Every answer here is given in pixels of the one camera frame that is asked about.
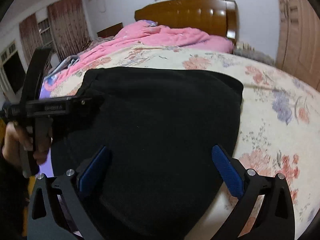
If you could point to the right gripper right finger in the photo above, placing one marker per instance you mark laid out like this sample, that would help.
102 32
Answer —
275 219

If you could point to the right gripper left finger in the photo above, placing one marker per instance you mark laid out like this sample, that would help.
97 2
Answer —
55 209

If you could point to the black pants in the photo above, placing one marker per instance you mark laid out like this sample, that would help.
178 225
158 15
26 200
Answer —
156 178

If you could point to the person left hand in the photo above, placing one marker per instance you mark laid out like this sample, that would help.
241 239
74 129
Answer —
15 137

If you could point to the floral bed sheet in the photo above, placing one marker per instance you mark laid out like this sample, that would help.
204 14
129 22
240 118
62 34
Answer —
279 124

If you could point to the patterned curtain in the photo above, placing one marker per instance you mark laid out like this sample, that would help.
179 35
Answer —
68 25

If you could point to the wooden nightstand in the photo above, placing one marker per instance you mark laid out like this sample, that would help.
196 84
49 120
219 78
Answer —
110 31

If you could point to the pink quilt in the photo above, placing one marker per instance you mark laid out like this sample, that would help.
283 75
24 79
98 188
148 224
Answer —
146 33

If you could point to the small bedside table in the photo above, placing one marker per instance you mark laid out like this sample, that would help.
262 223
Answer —
245 50

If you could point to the wooden wardrobe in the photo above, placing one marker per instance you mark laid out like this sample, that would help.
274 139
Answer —
298 47

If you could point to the wooden headboard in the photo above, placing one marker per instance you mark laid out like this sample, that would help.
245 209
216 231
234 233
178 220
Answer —
215 17

